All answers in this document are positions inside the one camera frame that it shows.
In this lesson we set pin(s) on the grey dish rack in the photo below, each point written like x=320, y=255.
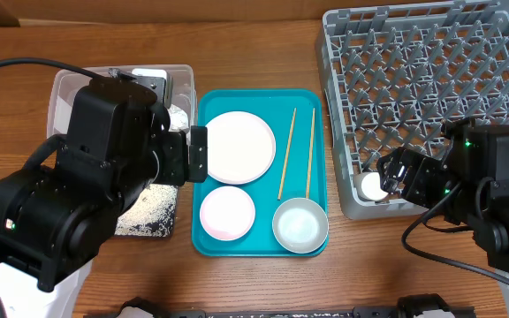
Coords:
x=393, y=74

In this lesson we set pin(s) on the white napkin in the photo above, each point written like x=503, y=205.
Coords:
x=179, y=119

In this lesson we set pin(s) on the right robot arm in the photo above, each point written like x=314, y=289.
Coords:
x=468, y=187

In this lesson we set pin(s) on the spilled rice pile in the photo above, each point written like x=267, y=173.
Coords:
x=146, y=212

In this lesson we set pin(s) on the clear plastic bin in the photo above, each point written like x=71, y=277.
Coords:
x=67, y=84

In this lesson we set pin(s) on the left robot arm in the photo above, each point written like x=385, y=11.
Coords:
x=65, y=201

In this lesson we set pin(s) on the black waste tray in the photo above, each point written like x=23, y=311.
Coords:
x=148, y=216

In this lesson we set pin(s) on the white cup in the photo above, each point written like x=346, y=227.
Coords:
x=368, y=186

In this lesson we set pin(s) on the teal plastic tray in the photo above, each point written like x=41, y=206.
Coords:
x=275, y=107

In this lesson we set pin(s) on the pink small bowl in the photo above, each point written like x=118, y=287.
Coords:
x=227, y=213

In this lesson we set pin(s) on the wooden chopstick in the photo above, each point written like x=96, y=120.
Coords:
x=286, y=157
x=310, y=155

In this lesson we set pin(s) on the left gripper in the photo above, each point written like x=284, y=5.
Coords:
x=175, y=169

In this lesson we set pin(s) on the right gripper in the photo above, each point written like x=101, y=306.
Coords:
x=421, y=169

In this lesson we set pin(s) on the grey bowl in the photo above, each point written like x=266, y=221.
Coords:
x=300, y=225

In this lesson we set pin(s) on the large white plate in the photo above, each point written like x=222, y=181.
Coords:
x=241, y=147

